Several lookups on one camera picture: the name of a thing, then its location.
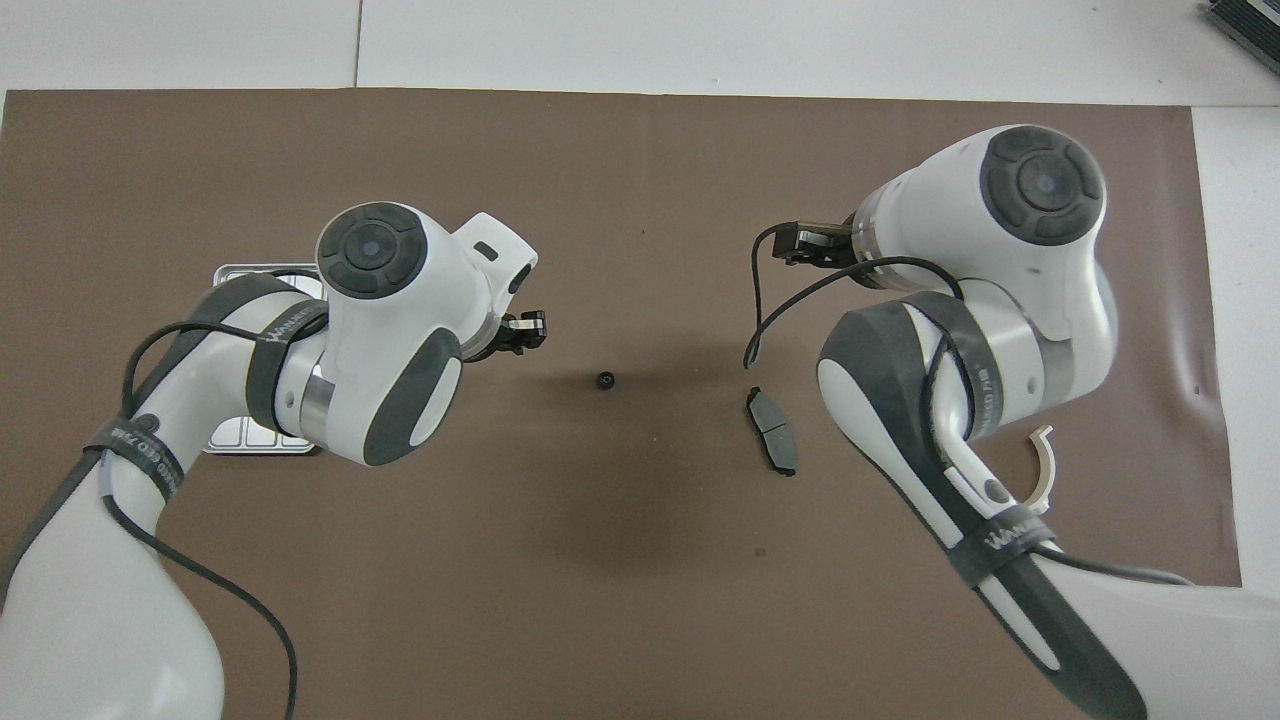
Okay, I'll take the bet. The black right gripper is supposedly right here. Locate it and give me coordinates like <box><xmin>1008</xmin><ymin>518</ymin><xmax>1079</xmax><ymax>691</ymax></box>
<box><xmin>777</xmin><ymin>222</ymin><xmax>863</xmax><ymax>269</ymax></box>

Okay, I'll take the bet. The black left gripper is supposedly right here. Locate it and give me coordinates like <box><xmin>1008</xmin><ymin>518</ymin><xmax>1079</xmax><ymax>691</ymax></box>
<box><xmin>465</xmin><ymin>311</ymin><xmax>549</xmax><ymax>363</ymax></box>

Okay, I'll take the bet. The silver metal tray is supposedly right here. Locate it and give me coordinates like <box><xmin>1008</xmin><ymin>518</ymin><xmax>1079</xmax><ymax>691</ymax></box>
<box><xmin>203</xmin><ymin>263</ymin><xmax>331</xmax><ymax>456</ymax></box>

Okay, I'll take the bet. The long grey brake pad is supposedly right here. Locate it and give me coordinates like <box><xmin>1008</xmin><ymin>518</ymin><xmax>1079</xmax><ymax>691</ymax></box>
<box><xmin>745</xmin><ymin>386</ymin><xmax>800</xmax><ymax>478</ymax></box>

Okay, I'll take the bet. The brown table mat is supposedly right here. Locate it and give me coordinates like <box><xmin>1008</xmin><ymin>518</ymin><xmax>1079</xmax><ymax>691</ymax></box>
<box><xmin>0</xmin><ymin>88</ymin><xmax>1246</xmax><ymax>720</ymax></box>

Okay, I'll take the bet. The dark ribbed device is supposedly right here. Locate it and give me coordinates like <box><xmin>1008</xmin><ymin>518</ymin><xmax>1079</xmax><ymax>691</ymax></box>
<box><xmin>1203</xmin><ymin>0</ymin><xmax>1280</xmax><ymax>63</ymax></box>

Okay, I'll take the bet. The white curved plastic bracket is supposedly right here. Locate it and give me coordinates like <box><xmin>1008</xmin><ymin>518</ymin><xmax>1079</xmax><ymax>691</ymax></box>
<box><xmin>1022</xmin><ymin>425</ymin><xmax>1057</xmax><ymax>516</ymax></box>

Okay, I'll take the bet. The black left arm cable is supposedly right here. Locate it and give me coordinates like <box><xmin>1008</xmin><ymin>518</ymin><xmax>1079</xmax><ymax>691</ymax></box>
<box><xmin>100</xmin><ymin>320</ymin><xmax>301</xmax><ymax>720</ymax></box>

